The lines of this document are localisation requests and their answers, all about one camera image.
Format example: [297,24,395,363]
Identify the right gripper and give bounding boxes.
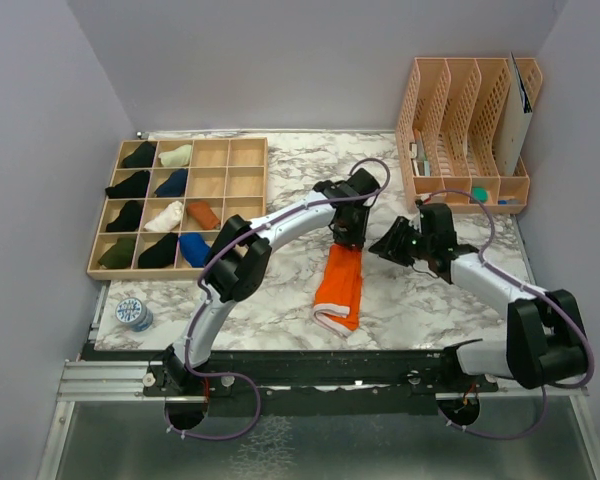
[369,216,433,267]

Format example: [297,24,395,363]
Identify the bright orange underwear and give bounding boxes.
[312,244,363,337]

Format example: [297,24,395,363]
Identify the rust brown underwear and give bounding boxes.
[186,200,221,230]

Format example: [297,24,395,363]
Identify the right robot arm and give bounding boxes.
[369,203,591,391]

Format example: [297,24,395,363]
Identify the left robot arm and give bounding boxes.
[144,164,384,396]

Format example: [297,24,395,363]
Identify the blue rolled underwear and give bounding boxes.
[179,233,210,268]

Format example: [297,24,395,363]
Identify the navy rolled underwear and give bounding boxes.
[154,169,188,198]

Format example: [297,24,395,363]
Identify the light green rolled underwear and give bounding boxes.
[158,144,193,168]

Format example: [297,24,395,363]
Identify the white rolled underwear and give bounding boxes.
[142,200,184,233]

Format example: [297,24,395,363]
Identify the black rolled underwear bottom row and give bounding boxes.
[137,233,178,269]

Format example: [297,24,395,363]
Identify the black rolled underwear second row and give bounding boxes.
[105,170,150,199]

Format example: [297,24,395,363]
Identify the black rolled underwear top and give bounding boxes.
[121,141,156,169]

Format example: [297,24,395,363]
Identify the black rolled underwear third row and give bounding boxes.
[103,200,143,233]

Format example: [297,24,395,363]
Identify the dark green rolled underwear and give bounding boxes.
[97,238,136,270]

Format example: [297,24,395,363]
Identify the green object in rack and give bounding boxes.
[470,187,489,204]

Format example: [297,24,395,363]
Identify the pink plastic file rack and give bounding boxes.
[395,57,530,214]

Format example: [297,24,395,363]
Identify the white board in rack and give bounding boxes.
[494,53,533,176]

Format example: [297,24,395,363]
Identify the wooden compartment organizer tray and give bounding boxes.
[87,138,268,280]

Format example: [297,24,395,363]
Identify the blue white round tin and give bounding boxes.
[114,297,153,332]

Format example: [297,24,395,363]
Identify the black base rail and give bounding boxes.
[62,350,498,417]

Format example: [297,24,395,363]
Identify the aluminium extrusion rail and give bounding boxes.
[56,361,590,403]

